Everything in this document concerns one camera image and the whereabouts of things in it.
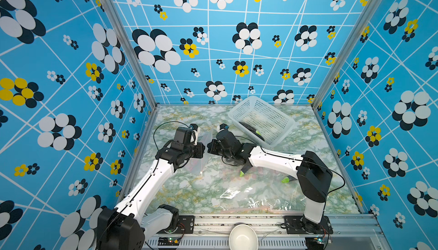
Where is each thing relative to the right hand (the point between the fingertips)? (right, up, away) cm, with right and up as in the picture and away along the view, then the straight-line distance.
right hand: (207, 145), depth 82 cm
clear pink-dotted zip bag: (+34, -23, +1) cm, 41 cm away
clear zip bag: (+11, -22, 0) cm, 24 cm away
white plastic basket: (+40, +10, +26) cm, 48 cm away
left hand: (-1, 0, -1) cm, 2 cm away
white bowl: (+16, -37, -12) cm, 42 cm away
